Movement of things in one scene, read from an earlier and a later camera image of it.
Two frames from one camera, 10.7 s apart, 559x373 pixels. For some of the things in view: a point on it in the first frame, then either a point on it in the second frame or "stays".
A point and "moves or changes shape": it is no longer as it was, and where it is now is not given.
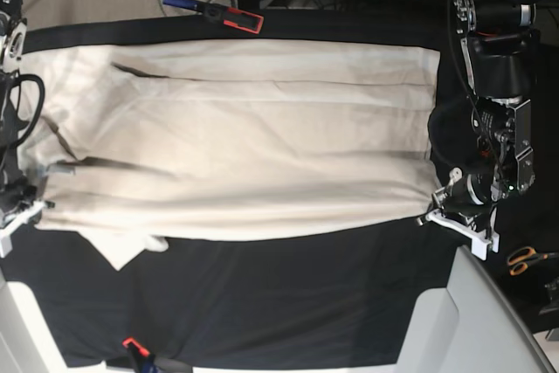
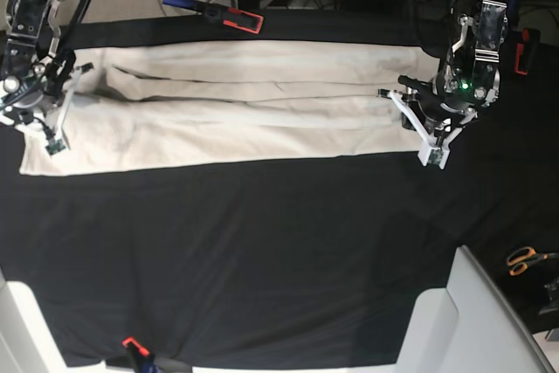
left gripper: x=16 y=196 -> x=35 y=97
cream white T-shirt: x=149 y=141 moves or changes shape
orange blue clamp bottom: x=145 y=362 stays
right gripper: x=465 y=194 -> x=440 y=117
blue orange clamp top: x=233 y=17 stays
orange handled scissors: x=520 y=259 stays
